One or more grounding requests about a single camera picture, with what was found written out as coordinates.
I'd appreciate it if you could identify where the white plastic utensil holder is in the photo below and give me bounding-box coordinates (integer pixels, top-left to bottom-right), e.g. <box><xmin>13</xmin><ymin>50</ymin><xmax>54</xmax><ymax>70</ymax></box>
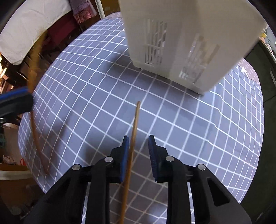
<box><xmin>119</xmin><ymin>0</ymin><xmax>266</xmax><ymax>94</ymax></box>

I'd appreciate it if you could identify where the blue checkered tablecloth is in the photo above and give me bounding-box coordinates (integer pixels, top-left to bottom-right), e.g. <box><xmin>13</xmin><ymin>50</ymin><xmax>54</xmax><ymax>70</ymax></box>
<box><xmin>18</xmin><ymin>17</ymin><xmax>264</xmax><ymax>223</ymax></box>

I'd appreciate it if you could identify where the purple apron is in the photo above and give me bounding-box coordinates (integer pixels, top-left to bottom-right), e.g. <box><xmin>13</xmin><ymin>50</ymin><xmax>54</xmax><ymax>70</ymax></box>
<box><xmin>69</xmin><ymin>0</ymin><xmax>97</xmax><ymax>24</ymax></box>

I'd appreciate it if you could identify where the white hanging sheet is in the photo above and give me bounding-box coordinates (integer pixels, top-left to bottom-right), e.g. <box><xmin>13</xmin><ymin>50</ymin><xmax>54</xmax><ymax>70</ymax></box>
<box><xmin>1</xmin><ymin>0</ymin><xmax>71</xmax><ymax>65</ymax></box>

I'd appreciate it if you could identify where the red wooden chair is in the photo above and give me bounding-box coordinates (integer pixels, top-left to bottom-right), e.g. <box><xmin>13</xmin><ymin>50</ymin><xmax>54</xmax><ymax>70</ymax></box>
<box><xmin>39</xmin><ymin>14</ymin><xmax>81</xmax><ymax>64</ymax></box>

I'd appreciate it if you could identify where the wooden chopstick seven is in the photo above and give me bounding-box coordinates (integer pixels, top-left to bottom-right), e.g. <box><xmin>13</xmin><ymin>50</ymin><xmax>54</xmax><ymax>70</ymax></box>
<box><xmin>118</xmin><ymin>101</ymin><xmax>141</xmax><ymax>224</ymax></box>

